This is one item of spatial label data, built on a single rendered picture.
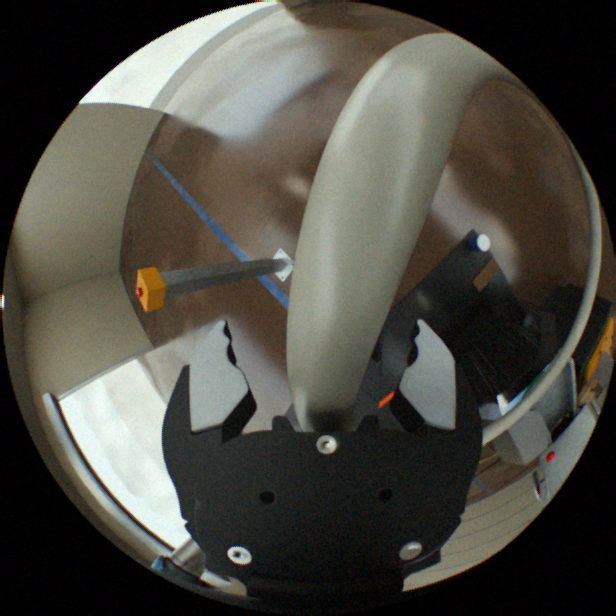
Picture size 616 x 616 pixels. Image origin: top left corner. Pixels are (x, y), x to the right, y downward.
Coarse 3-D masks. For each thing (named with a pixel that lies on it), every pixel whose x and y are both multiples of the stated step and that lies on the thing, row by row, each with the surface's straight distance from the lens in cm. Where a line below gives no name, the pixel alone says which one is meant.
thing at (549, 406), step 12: (564, 372) 54; (552, 384) 53; (564, 384) 60; (552, 396) 58; (564, 396) 67; (540, 408) 57; (552, 408) 64; (564, 408) 75; (540, 420) 51; (552, 420) 73
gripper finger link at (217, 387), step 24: (216, 336) 11; (192, 360) 10; (216, 360) 9; (192, 384) 9; (216, 384) 8; (240, 384) 8; (192, 408) 8; (216, 408) 8; (240, 408) 8; (240, 432) 9
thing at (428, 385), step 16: (416, 320) 13; (416, 336) 11; (432, 336) 12; (416, 352) 10; (432, 352) 10; (448, 352) 11; (416, 368) 9; (432, 368) 9; (448, 368) 10; (400, 384) 8; (416, 384) 8; (432, 384) 9; (448, 384) 9; (400, 400) 8; (416, 400) 8; (432, 400) 8; (448, 400) 9; (400, 416) 9; (416, 416) 8; (432, 416) 8; (448, 416) 8
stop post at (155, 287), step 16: (288, 256) 146; (144, 272) 79; (176, 272) 85; (192, 272) 87; (208, 272) 91; (224, 272) 96; (240, 272) 104; (256, 272) 117; (272, 272) 136; (288, 272) 147; (144, 288) 75; (160, 288) 74; (176, 288) 82; (192, 288) 88; (144, 304) 80; (160, 304) 81
